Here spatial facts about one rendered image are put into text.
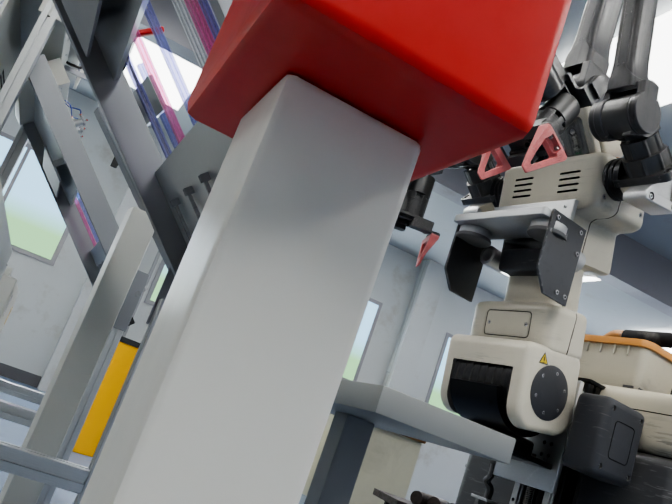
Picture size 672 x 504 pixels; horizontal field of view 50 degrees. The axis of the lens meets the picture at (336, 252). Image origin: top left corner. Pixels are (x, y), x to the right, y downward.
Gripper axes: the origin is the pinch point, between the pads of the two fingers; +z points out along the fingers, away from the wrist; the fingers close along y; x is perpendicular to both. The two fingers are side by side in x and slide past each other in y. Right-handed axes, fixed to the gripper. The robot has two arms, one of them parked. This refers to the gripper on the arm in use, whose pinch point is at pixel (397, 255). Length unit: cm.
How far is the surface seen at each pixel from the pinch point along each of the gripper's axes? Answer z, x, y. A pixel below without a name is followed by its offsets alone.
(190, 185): 13, -39, -43
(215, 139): 11, -60, -40
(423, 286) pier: -182, 719, 181
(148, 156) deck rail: 6, -23, -54
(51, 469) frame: 62, -19, -49
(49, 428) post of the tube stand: 58, -2, -55
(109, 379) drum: 48, 259, -80
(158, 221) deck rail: 16, -21, -48
